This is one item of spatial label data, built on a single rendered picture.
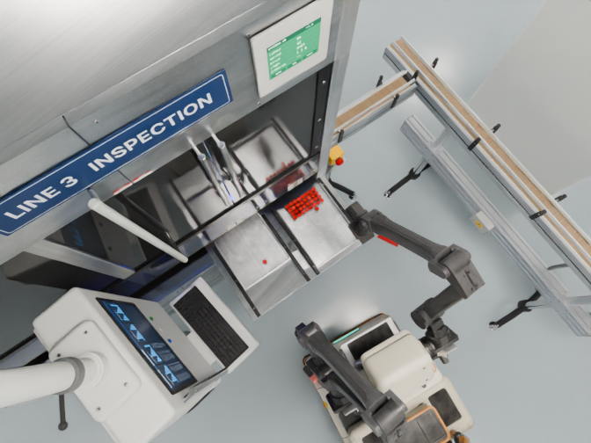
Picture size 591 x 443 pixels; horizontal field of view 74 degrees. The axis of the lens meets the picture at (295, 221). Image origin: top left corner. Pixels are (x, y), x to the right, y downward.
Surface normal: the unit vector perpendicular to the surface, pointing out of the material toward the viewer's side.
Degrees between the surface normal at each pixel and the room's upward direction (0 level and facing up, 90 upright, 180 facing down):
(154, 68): 0
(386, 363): 42
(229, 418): 0
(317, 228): 0
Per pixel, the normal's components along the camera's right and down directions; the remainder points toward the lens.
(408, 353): -0.32, -0.76
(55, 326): 0.00, -0.26
